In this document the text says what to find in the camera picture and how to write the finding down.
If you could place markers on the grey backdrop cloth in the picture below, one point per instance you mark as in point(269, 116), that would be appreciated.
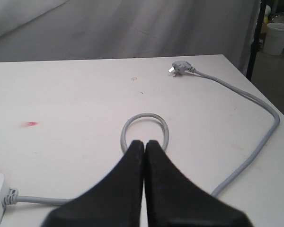
point(43, 30)

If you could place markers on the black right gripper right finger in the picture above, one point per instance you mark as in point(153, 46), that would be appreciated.
point(172, 200)

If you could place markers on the white plastic bucket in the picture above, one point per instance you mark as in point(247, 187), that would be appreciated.
point(274, 42)

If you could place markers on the grey wall plug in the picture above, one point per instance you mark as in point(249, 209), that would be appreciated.
point(180, 67)

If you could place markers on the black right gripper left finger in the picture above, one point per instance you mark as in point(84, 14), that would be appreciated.
point(113, 202)

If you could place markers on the black stand pole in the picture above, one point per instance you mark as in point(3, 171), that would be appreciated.
point(255, 46)

